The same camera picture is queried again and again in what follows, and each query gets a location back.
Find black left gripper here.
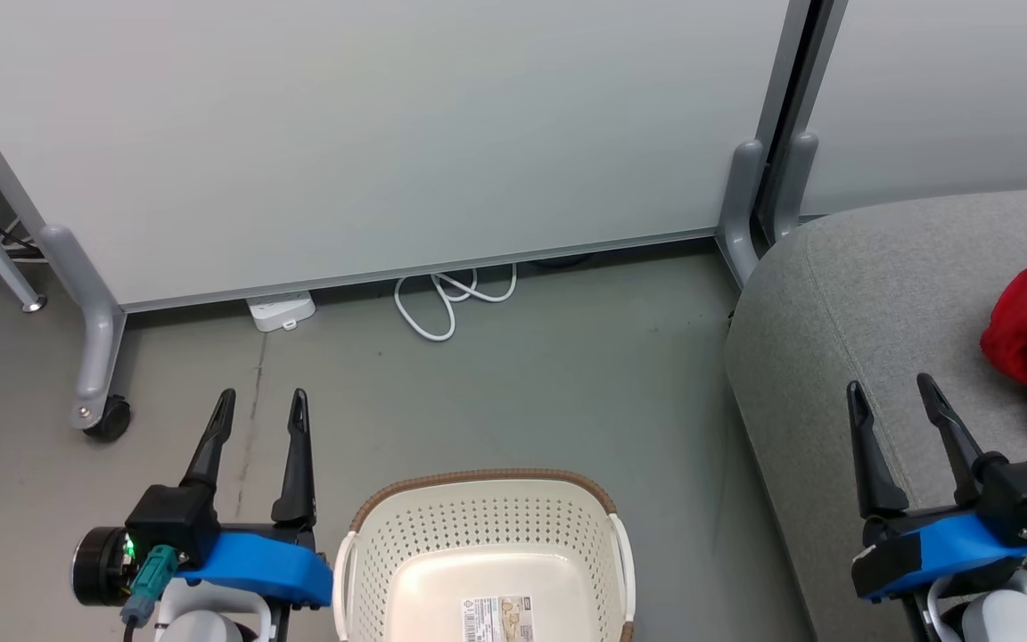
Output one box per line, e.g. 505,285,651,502
72,388,318,609

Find wide white partition panel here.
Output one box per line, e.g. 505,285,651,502
0,0,813,313

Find white power strip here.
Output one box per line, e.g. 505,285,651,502
246,292,316,333

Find long grey partition foot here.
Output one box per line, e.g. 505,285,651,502
37,223,127,429

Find white printed basket sticker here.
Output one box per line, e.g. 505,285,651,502
462,596,534,642

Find narrow white partition panel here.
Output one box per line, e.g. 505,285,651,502
799,0,1027,218

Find grey fabric sofa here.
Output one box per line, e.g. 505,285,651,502
724,185,1027,642

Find cream perforated laundry basket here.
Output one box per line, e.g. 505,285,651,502
333,468,637,642

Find left black cable teal connector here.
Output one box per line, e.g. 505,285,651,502
119,546,180,642

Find black caster wheel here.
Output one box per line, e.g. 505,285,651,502
84,397,133,442

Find looped white power cable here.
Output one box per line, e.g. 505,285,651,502
393,263,519,342

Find short grey partition foot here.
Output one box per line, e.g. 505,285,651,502
717,138,766,288
768,132,819,243

